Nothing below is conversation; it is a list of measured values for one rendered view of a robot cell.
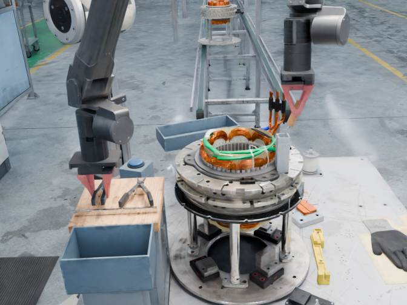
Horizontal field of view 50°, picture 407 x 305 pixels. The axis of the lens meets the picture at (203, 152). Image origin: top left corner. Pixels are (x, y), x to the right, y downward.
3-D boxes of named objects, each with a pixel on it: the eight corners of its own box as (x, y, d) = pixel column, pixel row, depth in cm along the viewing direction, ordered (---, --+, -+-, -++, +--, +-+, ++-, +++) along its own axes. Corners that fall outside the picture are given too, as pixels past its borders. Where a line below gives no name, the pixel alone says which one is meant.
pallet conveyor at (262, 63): (295, 224, 268) (303, 103, 234) (195, 227, 270) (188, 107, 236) (230, 10, 1147) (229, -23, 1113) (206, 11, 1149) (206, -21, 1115)
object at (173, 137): (228, 187, 158) (226, 114, 146) (240, 202, 149) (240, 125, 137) (162, 202, 151) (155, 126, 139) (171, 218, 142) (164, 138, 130)
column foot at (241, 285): (223, 278, 112) (223, 276, 112) (248, 280, 111) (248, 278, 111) (221, 287, 110) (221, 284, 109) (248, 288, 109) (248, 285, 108)
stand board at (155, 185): (159, 232, 91) (158, 222, 90) (69, 236, 91) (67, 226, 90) (165, 184, 109) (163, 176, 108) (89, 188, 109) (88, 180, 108)
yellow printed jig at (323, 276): (331, 285, 112) (333, 275, 110) (317, 284, 112) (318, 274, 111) (322, 233, 131) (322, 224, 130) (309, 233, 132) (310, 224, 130)
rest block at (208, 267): (209, 259, 117) (208, 253, 116) (218, 272, 113) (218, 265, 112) (195, 265, 115) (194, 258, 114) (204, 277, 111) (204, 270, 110)
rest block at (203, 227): (221, 227, 129) (221, 212, 127) (208, 235, 126) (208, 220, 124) (211, 221, 132) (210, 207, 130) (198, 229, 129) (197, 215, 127)
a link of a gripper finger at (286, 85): (310, 109, 99) (311, 68, 96) (313, 118, 92) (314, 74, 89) (280, 110, 100) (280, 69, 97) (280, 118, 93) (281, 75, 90)
